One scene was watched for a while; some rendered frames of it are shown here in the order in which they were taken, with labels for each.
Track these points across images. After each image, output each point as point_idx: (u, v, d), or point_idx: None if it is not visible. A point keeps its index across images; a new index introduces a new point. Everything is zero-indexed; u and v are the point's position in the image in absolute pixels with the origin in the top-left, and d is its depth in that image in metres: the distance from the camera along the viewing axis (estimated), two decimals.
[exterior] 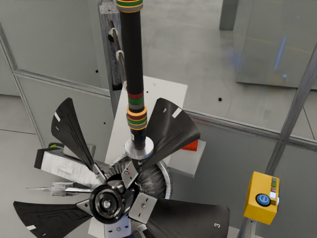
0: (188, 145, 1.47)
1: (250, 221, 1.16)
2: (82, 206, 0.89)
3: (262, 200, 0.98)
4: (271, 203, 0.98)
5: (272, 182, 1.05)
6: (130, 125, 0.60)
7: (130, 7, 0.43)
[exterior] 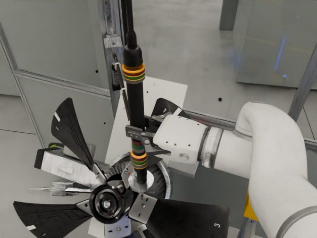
0: None
1: (250, 221, 1.16)
2: (82, 206, 0.89)
3: None
4: None
5: None
6: (133, 165, 0.69)
7: (134, 80, 0.52)
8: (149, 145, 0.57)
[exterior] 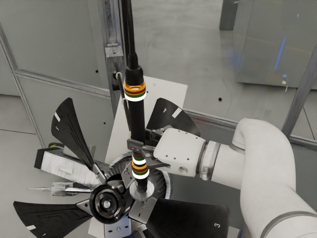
0: None
1: None
2: (82, 206, 0.89)
3: None
4: None
5: None
6: (135, 175, 0.72)
7: (136, 98, 0.55)
8: (150, 158, 0.60)
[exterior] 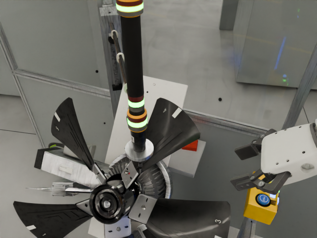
0: (188, 145, 1.47)
1: (250, 221, 1.16)
2: (82, 206, 0.89)
3: (262, 200, 0.98)
4: (271, 203, 0.98)
5: None
6: (130, 128, 0.60)
7: (130, 12, 0.43)
8: (266, 183, 0.47)
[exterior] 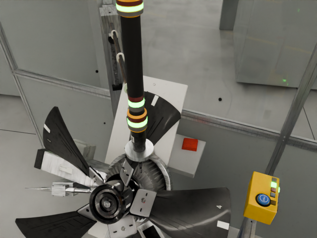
0: (188, 145, 1.47)
1: (250, 221, 1.16)
2: (91, 172, 0.88)
3: (262, 200, 0.98)
4: (271, 203, 0.98)
5: (272, 182, 1.05)
6: (130, 128, 0.60)
7: (130, 12, 0.43)
8: None
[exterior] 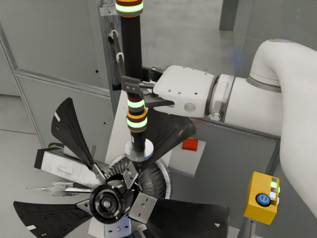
0: (188, 145, 1.47)
1: (250, 221, 1.16)
2: (95, 168, 0.88)
3: (262, 200, 0.98)
4: (271, 203, 0.98)
5: (272, 182, 1.05)
6: (130, 128, 0.60)
7: (129, 12, 0.43)
8: (149, 96, 0.49)
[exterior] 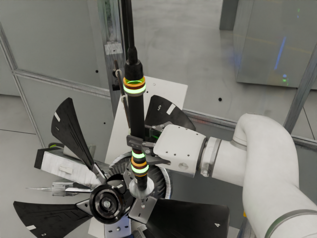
0: None
1: None
2: (95, 168, 0.88)
3: None
4: None
5: None
6: (134, 173, 0.71)
7: (135, 93, 0.54)
8: (150, 155, 0.59)
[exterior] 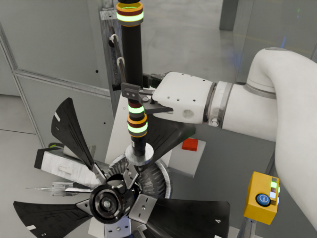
0: (188, 145, 1.47)
1: (250, 221, 1.16)
2: (95, 168, 0.88)
3: (262, 200, 0.98)
4: (271, 203, 0.98)
5: (272, 182, 1.05)
6: (130, 132, 0.61)
7: (130, 21, 0.44)
8: (148, 102, 0.50)
